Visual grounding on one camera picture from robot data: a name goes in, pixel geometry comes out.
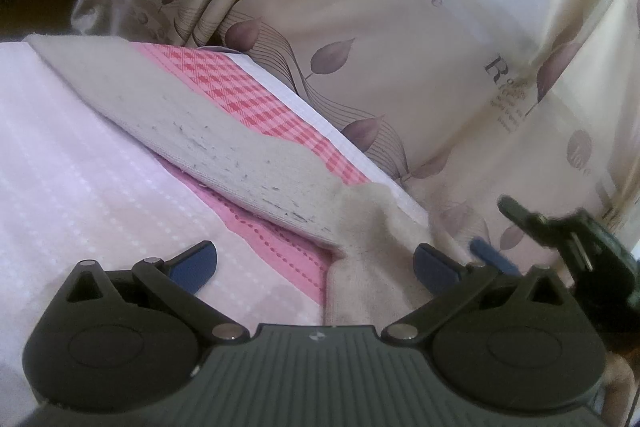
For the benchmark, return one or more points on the pink checked bed sheet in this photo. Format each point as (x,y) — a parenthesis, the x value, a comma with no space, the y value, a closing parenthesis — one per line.
(90,187)

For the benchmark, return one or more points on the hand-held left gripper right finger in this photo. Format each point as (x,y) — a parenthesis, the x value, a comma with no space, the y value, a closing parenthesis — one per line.
(434,272)

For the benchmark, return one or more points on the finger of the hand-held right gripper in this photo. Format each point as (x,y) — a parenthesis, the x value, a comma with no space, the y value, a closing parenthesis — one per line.
(522,213)
(487,253)

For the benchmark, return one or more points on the white bed sheet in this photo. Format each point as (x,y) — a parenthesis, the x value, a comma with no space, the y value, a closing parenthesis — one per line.
(305,112)

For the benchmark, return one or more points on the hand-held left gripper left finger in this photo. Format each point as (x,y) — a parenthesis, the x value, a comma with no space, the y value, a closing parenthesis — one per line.
(194,268)

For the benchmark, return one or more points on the beige knitted garment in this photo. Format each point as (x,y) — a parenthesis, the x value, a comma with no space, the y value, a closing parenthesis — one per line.
(225,157)

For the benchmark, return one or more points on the beige leaf print curtain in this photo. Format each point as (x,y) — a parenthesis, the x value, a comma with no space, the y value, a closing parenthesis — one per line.
(400,57)

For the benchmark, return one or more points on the person's right forearm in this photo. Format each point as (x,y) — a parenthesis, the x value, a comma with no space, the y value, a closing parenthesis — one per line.
(620,379)

